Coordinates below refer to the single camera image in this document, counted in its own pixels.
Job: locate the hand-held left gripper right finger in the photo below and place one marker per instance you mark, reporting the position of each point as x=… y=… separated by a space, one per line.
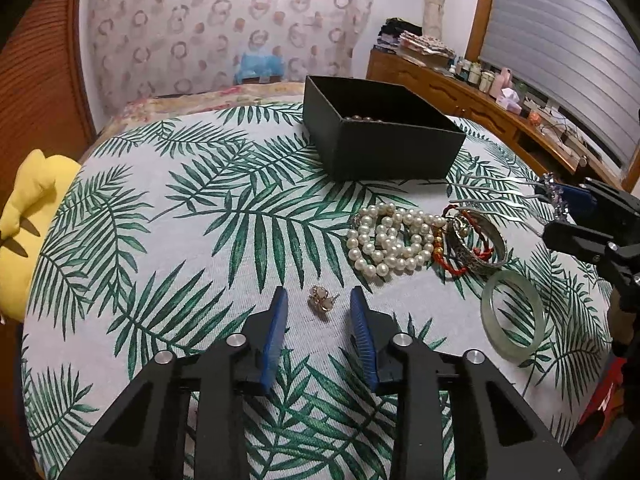
x=361 y=330

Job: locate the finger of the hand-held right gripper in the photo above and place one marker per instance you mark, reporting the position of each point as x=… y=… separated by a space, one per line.
x=580 y=199
x=575 y=239

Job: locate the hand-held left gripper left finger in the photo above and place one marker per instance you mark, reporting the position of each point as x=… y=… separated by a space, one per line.
x=276 y=330

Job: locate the gold flower earring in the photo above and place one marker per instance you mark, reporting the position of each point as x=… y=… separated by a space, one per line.
x=322 y=301

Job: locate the silver jeweled hair comb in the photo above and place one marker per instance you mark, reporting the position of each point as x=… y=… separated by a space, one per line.
x=500 y=199

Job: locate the black jewelry box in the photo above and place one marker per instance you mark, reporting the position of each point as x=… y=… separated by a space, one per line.
x=395 y=152

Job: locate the pale green jade bangle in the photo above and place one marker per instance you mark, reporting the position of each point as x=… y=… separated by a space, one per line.
x=537 y=305

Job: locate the silver engraved bangle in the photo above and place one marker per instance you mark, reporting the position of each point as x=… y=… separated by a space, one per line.
x=492 y=255

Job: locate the red object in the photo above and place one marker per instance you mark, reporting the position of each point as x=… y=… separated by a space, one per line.
x=602 y=400

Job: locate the white and pink tissue pack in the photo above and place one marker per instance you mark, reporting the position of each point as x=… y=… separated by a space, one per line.
x=509 y=101

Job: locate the green leaf print tablecloth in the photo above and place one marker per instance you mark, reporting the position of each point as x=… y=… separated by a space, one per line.
x=200 y=220

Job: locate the row of small jars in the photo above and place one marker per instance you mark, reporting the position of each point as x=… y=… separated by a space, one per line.
x=472 y=74

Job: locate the grey window blind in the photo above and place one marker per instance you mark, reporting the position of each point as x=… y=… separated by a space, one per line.
x=560 y=35

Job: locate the wooden sideboard cabinet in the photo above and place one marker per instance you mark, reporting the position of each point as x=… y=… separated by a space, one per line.
x=450 y=92

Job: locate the pile of folded clothes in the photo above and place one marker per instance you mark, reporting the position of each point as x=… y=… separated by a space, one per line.
x=415 y=42

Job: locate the floral bed sheet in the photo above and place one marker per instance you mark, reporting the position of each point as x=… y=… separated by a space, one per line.
x=200 y=102

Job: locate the blue plastic bag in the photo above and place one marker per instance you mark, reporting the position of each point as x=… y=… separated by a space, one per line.
x=260 y=66

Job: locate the yellow plush toy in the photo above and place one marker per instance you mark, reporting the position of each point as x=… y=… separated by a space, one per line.
x=30 y=230

